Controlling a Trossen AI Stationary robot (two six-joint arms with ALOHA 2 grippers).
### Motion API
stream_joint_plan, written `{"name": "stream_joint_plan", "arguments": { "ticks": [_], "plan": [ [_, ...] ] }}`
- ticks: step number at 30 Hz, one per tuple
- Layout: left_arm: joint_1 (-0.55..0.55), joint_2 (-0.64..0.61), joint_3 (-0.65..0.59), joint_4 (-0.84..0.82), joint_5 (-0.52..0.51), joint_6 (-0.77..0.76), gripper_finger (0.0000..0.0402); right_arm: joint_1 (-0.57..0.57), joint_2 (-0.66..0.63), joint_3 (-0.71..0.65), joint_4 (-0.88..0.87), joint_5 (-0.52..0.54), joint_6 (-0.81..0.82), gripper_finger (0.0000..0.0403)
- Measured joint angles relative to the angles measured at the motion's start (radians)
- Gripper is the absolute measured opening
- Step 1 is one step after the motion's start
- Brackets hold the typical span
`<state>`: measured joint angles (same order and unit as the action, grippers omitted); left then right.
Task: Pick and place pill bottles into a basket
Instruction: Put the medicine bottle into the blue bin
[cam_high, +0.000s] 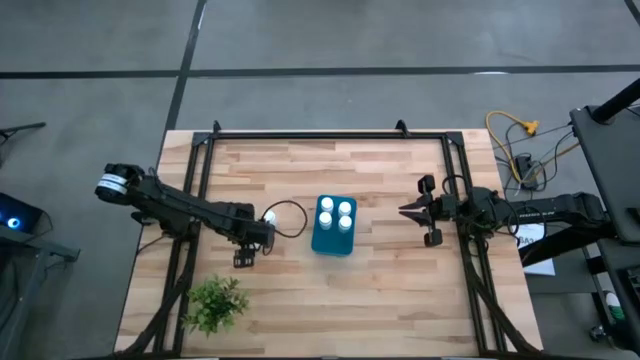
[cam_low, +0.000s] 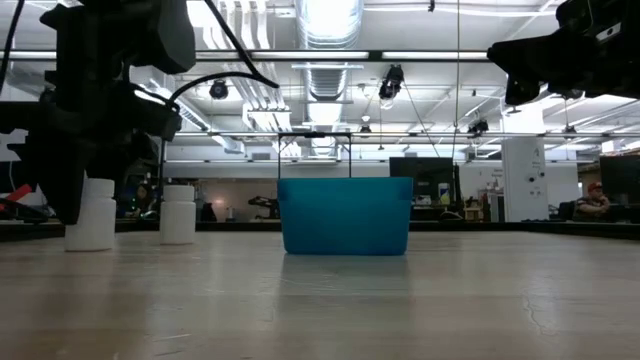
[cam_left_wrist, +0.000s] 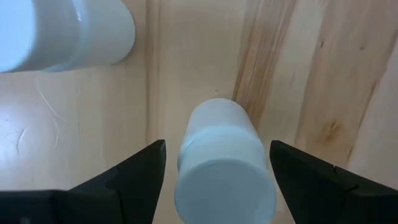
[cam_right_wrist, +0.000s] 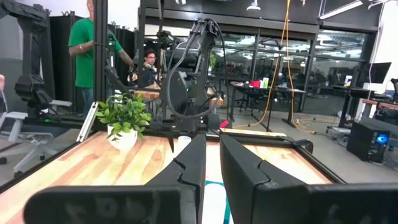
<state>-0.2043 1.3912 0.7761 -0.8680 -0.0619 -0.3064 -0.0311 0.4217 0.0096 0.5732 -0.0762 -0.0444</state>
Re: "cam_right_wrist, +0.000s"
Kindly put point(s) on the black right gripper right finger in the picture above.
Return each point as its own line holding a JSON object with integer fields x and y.
{"x": 280, "y": 202}

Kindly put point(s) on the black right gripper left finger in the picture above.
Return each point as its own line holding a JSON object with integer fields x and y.
{"x": 124, "y": 202}

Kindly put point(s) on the white pill bottle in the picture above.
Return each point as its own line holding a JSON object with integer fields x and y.
{"x": 182, "y": 143}
{"x": 214, "y": 205}

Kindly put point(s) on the black spare robot arm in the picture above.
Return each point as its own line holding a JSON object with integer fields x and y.
{"x": 31, "y": 46}

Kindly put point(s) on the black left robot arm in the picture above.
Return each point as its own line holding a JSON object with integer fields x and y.
{"x": 183, "y": 88}

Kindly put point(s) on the green plant in white pot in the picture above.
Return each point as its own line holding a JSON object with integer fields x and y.
{"x": 122, "y": 141}

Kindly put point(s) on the black table corner clamp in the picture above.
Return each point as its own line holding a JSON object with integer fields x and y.
{"x": 303, "y": 144}

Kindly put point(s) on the silver aluminium extrusion bar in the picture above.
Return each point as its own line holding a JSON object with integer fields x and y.
{"x": 87, "y": 123}

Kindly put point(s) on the small red object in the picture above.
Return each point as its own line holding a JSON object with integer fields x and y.
{"x": 224, "y": 124}

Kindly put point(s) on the black computer tower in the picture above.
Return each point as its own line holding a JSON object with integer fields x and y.
{"x": 362, "y": 143}

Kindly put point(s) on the black office desk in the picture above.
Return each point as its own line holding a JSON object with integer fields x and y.
{"x": 280, "y": 90}

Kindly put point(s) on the red box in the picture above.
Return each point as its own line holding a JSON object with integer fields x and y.
{"x": 255, "y": 84}

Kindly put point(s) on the white office chair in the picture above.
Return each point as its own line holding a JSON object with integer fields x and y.
{"x": 18, "y": 116}

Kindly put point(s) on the person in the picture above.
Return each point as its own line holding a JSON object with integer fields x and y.
{"x": 82, "y": 46}
{"x": 150, "y": 60}

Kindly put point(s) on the dark flat monitor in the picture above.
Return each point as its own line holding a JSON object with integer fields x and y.
{"x": 381, "y": 72}

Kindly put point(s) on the black frame post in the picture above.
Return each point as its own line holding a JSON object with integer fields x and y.
{"x": 100, "y": 31}

